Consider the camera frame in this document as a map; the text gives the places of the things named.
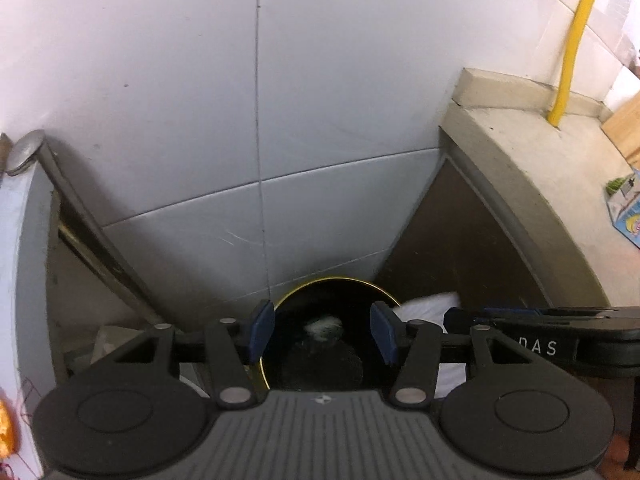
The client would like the black bin with gold rim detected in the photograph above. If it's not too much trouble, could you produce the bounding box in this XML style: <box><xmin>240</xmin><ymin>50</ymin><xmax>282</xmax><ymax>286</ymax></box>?
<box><xmin>258</xmin><ymin>276</ymin><xmax>401</xmax><ymax>392</ymax></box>

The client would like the wooden board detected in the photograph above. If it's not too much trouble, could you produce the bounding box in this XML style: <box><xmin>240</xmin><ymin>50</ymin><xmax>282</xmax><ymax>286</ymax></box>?
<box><xmin>600</xmin><ymin>101</ymin><xmax>640</xmax><ymax>171</ymax></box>

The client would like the colourful printed carton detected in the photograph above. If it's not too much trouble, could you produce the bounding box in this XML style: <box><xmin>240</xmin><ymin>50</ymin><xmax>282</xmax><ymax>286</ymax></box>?
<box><xmin>604</xmin><ymin>170</ymin><xmax>640</xmax><ymax>250</ymax></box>

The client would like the yellow pipe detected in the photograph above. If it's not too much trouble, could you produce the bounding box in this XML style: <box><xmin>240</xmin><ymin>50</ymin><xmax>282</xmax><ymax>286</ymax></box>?
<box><xmin>546</xmin><ymin>0</ymin><xmax>609</xmax><ymax>127</ymax></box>

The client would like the white tissue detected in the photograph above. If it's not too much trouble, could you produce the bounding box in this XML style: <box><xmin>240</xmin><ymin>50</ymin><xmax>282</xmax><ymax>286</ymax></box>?
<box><xmin>303</xmin><ymin>314</ymin><xmax>345</xmax><ymax>342</ymax></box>

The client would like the white appliance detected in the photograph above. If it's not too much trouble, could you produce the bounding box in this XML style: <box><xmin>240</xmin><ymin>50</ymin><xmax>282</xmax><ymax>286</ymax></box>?
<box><xmin>0</xmin><ymin>132</ymin><xmax>68</xmax><ymax>480</ymax></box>

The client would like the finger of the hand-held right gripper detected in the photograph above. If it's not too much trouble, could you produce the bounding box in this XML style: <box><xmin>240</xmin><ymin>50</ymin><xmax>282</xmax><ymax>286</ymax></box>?
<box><xmin>443</xmin><ymin>306</ymin><xmax>547</xmax><ymax>334</ymax></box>

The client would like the brown cabinet panel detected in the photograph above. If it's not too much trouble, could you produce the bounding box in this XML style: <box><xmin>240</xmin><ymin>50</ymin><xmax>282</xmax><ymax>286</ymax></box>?
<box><xmin>375</xmin><ymin>152</ymin><xmax>538</xmax><ymax>311</ymax></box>

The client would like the beige stone counter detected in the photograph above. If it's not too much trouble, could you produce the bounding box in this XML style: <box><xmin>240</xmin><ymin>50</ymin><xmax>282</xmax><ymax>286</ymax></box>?
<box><xmin>439</xmin><ymin>66</ymin><xmax>640</xmax><ymax>311</ymax></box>

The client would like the orange object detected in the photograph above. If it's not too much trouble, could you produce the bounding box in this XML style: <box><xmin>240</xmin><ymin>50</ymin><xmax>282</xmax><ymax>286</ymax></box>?
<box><xmin>0</xmin><ymin>399</ymin><xmax>22</xmax><ymax>461</ymax></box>

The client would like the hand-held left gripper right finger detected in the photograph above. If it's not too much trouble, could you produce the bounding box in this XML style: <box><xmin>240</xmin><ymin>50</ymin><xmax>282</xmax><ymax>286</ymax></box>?
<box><xmin>369</xmin><ymin>301</ymin><xmax>545</xmax><ymax>409</ymax></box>

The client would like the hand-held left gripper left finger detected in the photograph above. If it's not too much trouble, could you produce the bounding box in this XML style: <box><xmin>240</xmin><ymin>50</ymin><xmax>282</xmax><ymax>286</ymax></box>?
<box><xmin>100</xmin><ymin>299</ymin><xmax>277</xmax><ymax>409</ymax></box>

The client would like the grey metal bar with round cap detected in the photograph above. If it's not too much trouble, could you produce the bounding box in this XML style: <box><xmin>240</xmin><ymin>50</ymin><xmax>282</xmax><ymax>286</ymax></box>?
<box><xmin>6</xmin><ymin>129</ymin><xmax>173</xmax><ymax>331</ymax></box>

